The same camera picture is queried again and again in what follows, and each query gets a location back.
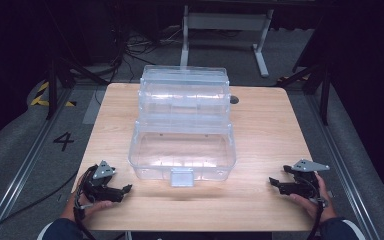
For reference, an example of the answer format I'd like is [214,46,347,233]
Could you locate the metal floor rail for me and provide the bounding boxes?
[0,87,75,236]
[304,93,383,240]

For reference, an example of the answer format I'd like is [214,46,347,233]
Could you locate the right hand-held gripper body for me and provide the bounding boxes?
[281,158,331,202]

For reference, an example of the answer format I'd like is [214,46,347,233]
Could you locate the person's right hand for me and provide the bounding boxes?
[289,173,338,224]

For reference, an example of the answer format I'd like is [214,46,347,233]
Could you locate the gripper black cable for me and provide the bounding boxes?
[73,166,98,240]
[299,176,329,240]

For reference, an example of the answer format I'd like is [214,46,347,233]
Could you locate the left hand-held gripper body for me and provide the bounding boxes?
[79,159,127,204]

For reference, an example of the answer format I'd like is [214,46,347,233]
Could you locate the tangle of black cables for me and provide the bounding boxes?
[108,28,192,86]

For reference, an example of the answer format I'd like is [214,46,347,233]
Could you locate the black metal stand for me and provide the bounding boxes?
[44,54,110,121]
[276,61,332,126]

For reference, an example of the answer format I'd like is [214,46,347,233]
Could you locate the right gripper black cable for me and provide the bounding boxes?
[299,176,329,240]

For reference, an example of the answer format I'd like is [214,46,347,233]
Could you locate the black floor cable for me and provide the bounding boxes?
[0,169,80,240]

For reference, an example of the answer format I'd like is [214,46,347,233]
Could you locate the person's left hand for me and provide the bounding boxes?
[61,169,115,224]

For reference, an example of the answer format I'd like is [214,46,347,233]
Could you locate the yellow black floor tape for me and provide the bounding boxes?
[29,81,78,108]

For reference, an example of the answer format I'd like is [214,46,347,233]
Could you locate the clear plastic storage box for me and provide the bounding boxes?
[127,64,238,188]

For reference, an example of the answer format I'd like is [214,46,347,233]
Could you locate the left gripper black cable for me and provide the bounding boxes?
[73,166,98,240]

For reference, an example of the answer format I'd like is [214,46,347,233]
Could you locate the white metal table frame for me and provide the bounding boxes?
[178,4,275,79]

